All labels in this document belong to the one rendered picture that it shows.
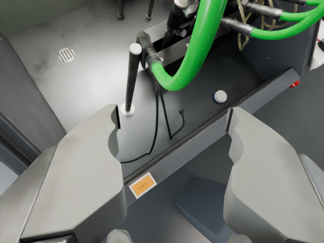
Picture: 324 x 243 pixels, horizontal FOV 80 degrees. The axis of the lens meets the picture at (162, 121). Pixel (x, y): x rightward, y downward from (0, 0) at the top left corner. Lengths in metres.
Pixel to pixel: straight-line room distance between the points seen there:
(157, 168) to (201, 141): 0.12
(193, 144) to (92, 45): 0.41
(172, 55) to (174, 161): 0.24
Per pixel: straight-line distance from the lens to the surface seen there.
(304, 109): 2.14
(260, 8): 0.49
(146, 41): 0.30
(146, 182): 0.42
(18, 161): 0.31
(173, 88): 0.18
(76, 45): 0.65
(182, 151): 0.45
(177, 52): 0.48
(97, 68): 0.61
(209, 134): 0.48
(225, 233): 0.84
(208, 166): 1.52
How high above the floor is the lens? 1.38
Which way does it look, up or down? 74 degrees down
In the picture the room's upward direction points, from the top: 47 degrees clockwise
